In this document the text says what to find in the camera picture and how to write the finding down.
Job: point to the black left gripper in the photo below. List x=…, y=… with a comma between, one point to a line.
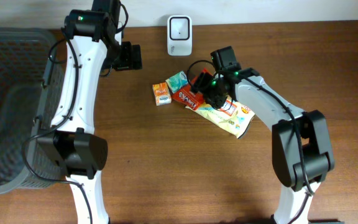
x=132, y=58

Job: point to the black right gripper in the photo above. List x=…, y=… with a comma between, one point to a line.
x=202, y=84

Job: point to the red snack packet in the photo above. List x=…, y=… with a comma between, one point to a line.
x=188, y=98

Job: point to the yellow snack bag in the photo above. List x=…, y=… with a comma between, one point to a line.
x=233, y=117

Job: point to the teal tissue pack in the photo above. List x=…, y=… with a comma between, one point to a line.
x=177, y=81

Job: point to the orange tissue pack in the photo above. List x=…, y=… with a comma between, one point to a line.
x=161, y=94

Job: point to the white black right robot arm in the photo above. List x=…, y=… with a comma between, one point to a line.
x=302, y=153

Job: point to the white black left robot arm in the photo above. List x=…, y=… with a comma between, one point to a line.
x=94, y=43

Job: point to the white barcode scanner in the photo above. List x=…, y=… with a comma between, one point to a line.
x=179, y=35

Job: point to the grey plastic mesh basket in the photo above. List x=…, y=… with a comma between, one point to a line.
x=30, y=88

